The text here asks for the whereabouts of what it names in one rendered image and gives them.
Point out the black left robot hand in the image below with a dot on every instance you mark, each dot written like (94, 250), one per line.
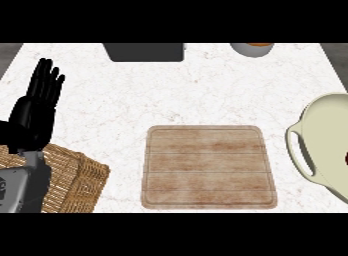
(33, 113)

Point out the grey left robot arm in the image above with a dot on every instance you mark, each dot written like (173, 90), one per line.
(15, 186)

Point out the wooden cutting board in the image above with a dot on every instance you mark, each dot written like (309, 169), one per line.
(209, 166)

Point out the brown wicker basket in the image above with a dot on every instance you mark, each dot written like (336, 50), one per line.
(74, 180)

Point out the dark grey appliance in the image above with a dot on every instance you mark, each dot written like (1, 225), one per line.
(145, 52)

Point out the grey cup with orange content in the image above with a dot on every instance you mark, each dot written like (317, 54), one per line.
(252, 49)

